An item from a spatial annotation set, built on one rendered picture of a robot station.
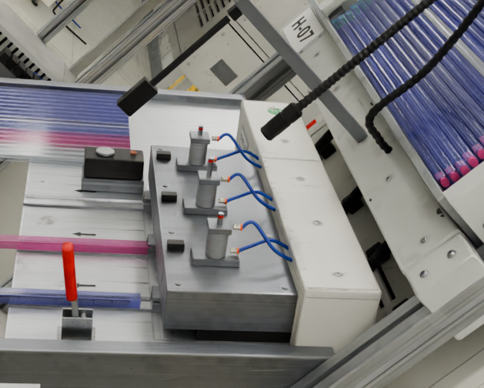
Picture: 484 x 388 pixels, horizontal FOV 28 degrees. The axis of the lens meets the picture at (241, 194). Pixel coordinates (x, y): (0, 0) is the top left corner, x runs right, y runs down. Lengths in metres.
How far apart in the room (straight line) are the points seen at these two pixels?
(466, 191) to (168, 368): 0.34
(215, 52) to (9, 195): 0.64
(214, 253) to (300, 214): 0.14
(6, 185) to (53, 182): 1.23
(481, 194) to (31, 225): 0.54
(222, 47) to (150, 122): 0.91
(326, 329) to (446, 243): 0.15
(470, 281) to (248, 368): 0.24
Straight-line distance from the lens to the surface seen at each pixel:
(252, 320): 1.00
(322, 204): 1.13
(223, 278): 0.99
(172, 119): 1.49
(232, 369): 0.98
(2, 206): 2.54
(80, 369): 0.97
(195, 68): 2.37
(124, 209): 1.22
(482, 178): 0.91
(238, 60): 2.38
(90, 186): 1.26
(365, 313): 0.99
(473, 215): 0.92
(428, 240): 0.96
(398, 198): 1.03
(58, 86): 1.55
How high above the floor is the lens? 1.44
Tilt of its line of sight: 13 degrees down
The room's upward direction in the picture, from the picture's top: 51 degrees clockwise
